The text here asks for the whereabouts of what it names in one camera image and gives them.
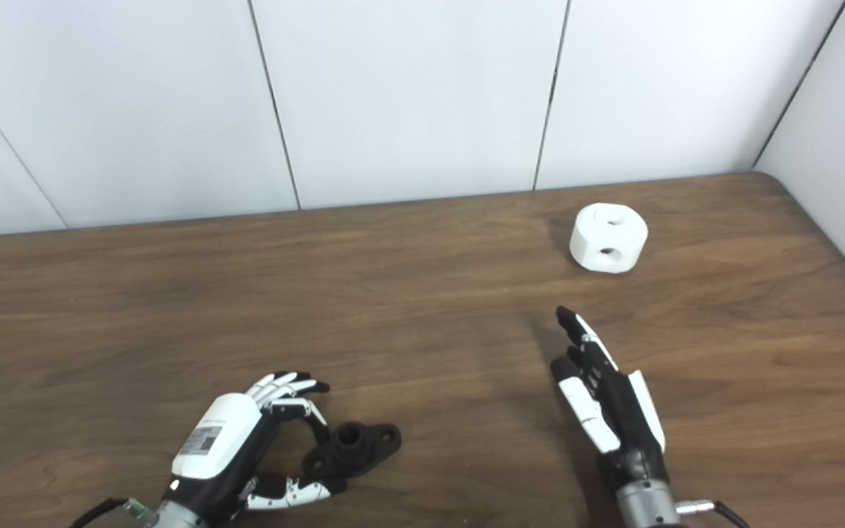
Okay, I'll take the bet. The black flanged holder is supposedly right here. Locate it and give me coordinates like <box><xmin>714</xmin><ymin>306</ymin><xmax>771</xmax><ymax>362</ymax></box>
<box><xmin>302</xmin><ymin>422</ymin><xmax>402</xmax><ymax>479</ymax></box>

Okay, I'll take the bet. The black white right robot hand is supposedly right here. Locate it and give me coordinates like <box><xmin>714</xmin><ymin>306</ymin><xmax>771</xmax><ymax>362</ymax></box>
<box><xmin>549</xmin><ymin>306</ymin><xmax>667</xmax><ymax>489</ymax></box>

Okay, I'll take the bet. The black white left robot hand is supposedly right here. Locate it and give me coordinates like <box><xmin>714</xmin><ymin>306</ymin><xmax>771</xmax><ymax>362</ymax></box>
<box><xmin>162</xmin><ymin>371</ymin><xmax>348</xmax><ymax>525</ymax></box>

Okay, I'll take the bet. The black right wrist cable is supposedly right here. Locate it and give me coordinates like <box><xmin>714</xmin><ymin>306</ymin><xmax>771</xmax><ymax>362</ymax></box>
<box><xmin>676</xmin><ymin>499</ymin><xmax>751</xmax><ymax>528</ymax></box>

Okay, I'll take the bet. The round white piece with holes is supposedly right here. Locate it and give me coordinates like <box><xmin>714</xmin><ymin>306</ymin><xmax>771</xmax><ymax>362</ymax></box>
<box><xmin>569</xmin><ymin>203</ymin><xmax>648</xmax><ymax>274</ymax></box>

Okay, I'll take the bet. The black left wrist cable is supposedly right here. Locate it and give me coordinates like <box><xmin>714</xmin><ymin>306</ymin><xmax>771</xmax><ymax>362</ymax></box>
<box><xmin>69</xmin><ymin>497</ymin><xmax>131</xmax><ymax>528</ymax></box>

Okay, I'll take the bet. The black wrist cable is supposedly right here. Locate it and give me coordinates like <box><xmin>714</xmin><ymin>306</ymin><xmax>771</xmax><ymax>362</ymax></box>
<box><xmin>69</xmin><ymin>497</ymin><xmax>131</xmax><ymax>528</ymax></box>
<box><xmin>676</xmin><ymin>499</ymin><xmax>751</xmax><ymax>528</ymax></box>

